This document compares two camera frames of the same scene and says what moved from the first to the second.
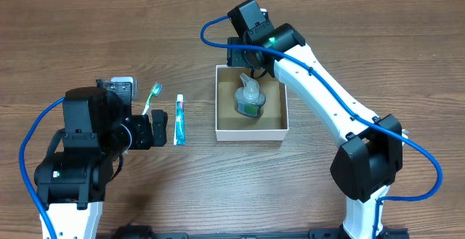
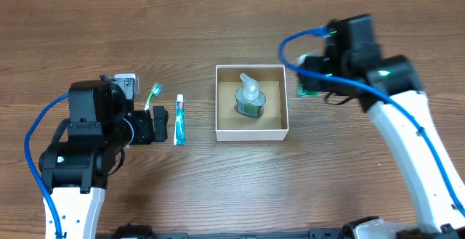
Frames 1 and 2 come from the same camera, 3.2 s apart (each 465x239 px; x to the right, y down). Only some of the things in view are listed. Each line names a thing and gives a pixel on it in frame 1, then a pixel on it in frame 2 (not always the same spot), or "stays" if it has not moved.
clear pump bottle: [248, 100] stays
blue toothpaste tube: [179, 129] stays
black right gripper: [237, 58] -> [312, 83]
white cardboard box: [232, 125] stays
